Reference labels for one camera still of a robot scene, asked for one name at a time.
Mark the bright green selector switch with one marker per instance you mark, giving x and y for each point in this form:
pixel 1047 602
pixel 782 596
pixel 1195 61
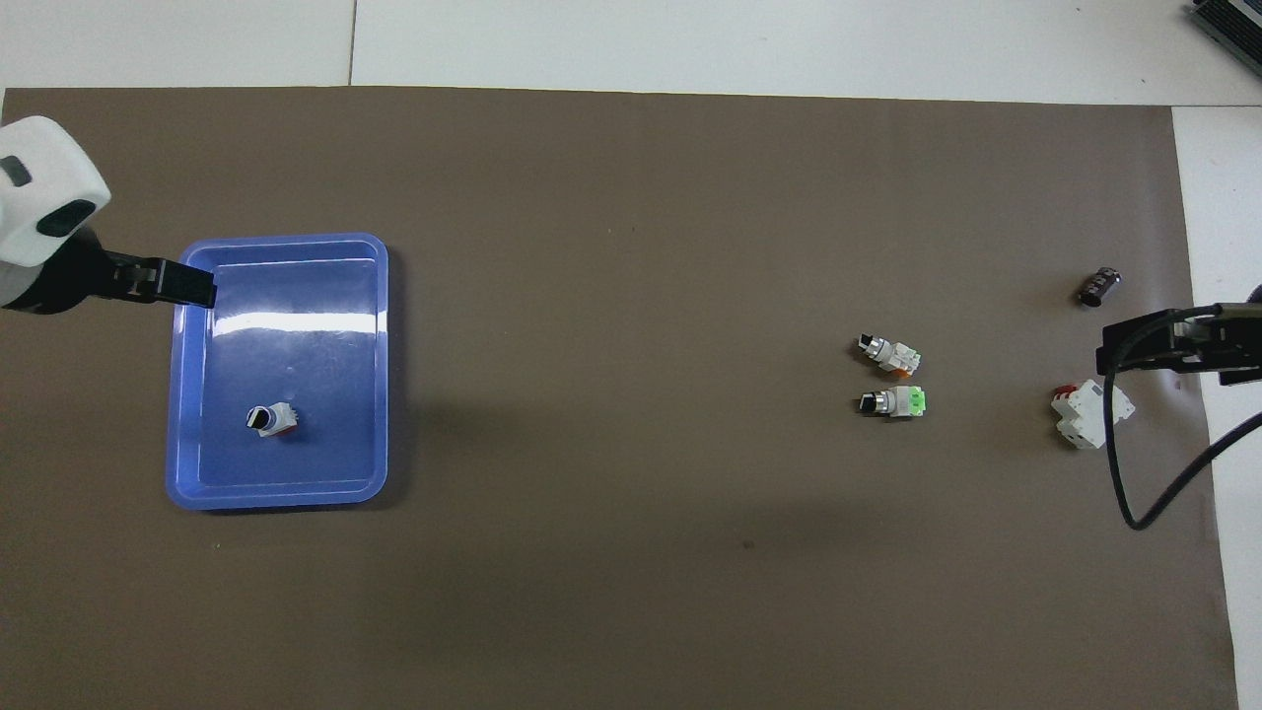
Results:
pixel 902 401

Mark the white circuit breaker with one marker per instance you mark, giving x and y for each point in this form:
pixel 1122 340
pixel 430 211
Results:
pixel 1085 414

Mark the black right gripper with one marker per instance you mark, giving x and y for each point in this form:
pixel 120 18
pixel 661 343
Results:
pixel 1227 340

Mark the grey ribbed device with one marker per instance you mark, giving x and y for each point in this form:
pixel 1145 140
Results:
pixel 1232 25

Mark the brown table mat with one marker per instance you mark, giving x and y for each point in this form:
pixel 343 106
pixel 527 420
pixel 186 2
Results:
pixel 641 247

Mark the white pale green selector switch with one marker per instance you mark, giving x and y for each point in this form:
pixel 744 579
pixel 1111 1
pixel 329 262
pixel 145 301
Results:
pixel 892 355

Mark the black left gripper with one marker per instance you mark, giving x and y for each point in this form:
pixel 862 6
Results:
pixel 69 286

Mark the blue plastic tray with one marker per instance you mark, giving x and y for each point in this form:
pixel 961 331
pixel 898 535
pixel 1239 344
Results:
pixel 296 345

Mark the orange selector switch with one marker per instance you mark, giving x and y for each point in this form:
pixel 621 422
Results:
pixel 271 420

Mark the small black terminal block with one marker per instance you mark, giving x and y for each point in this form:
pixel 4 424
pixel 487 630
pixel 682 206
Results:
pixel 1099 286

